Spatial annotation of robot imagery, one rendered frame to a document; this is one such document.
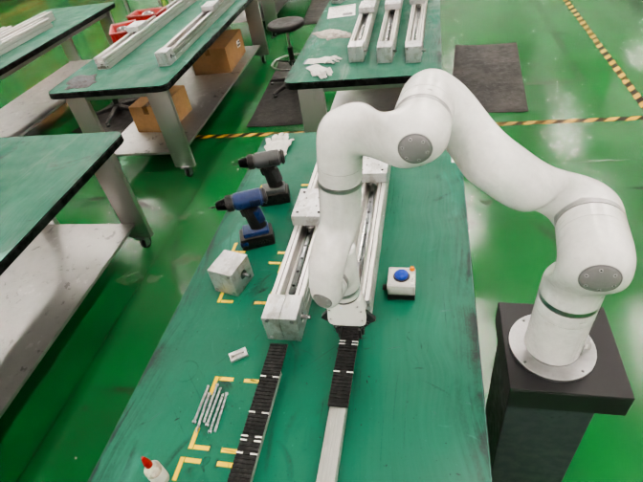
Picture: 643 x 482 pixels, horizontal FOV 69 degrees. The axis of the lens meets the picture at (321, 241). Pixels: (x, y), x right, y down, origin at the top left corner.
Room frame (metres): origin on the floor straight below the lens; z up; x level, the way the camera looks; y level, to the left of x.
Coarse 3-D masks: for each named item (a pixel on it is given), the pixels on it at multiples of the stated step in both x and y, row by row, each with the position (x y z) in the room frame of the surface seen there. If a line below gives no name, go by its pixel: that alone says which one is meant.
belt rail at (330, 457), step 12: (336, 408) 0.59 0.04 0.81; (336, 420) 0.56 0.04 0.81; (336, 432) 0.53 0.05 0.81; (324, 444) 0.51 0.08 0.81; (336, 444) 0.50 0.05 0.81; (324, 456) 0.48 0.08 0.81; (336, 456) 0.47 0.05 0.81; (324, 468) 0.45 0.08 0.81; (336, 468) 0.45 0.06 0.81; (324, 480) 0.43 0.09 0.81; (336, 480) 0.43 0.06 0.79
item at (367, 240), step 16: (368, 192) 1.41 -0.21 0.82; (384, 192) 1.34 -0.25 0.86; (368, 208) 1.30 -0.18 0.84; (384, 208) 1.31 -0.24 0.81; (368, 224) 1.21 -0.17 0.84; (368, 240) 1.15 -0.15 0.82; (368, 256) 1.03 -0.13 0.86; (368, 272) 0.96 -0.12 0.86; (368, 288) 0.90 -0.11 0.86; (368, 304) 0.86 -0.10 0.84
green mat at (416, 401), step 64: (448, 192) 1.38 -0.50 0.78; (256, 256) 1.22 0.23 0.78; (384, 256) 1.10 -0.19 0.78; (448, 256) 1.05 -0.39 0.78; (192, 320) 0.98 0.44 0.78; (256, 320) 0.93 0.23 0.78; (320, 320) 0.89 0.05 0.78; (384, 320) 0.84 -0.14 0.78; (448, 320) 0.80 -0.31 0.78; (192, 384) 0.75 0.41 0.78; (256, 384) 0.71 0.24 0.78; (320, 384) 0.68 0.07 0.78; (384, 384) 0.64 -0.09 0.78; (448, 384) 0.61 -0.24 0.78; (128, 448) 0.60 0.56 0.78; (320, 448) 0.51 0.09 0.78; (384, 448) 0.49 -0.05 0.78; (448, 448) 0.46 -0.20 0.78
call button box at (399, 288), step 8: (392, 272) 0.97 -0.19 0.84; (408, 272) 0.96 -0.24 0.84; (392, 280) 0.94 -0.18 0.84; (400, 280) 0.93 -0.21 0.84; (408, 280) 0.93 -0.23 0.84; (384, 288) 0.95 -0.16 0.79; (392, 288) 0.91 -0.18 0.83; (400, 288) 0.91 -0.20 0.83; (408, 288) 0.90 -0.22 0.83; (392, 296) 0.91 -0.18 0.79; (400, 296) 0.91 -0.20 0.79; (408, 296) 0.90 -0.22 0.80
